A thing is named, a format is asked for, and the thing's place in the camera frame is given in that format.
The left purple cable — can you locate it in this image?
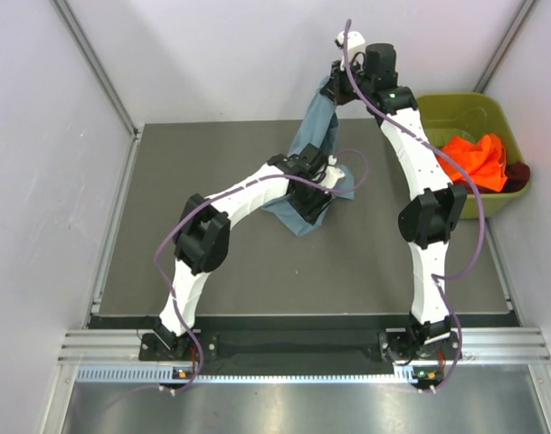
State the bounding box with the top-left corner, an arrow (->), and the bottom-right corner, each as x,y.
153,148 -> 370,392

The slotted grey cable duct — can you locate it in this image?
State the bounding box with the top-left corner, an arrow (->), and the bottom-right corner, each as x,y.
76,365 -> 441,384

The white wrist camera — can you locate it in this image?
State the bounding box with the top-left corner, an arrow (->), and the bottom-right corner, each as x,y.
335,31 -> 366,71
316,156 -> 346,189

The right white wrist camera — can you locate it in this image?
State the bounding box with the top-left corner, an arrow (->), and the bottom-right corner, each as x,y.
335,31 -> 366,71

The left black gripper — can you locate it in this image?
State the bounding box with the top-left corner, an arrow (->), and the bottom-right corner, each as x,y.
287,175 -> 334,225

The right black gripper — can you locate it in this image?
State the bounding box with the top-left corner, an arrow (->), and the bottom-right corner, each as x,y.
320,56 -> 374,108

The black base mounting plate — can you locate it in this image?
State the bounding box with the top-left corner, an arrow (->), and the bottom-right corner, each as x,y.
138,315 -> 458,376

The orange t-shirt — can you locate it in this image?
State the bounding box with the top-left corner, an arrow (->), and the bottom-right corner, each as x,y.
442,134 -> 507,189

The light blue t-shirt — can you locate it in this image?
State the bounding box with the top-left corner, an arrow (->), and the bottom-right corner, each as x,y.
262,79 -> 356,237

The aluminium frame rail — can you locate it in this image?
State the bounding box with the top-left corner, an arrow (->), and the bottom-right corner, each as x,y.
58,327 -> 551,364

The olive green plastic bin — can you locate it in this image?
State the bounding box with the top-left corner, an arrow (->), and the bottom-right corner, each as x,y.
417,93 -> 531,217

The dark red t-shirt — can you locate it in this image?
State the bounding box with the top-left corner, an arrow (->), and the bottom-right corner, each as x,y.
480,162 -> 531,193

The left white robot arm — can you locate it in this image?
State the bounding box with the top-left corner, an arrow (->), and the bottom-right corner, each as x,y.
153,152 -> 347,359

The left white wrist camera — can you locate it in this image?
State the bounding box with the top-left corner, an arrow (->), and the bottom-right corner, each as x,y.
316,156 -> 346,189

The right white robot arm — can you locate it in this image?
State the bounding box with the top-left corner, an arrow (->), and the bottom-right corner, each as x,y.
322,32 -> 467,362

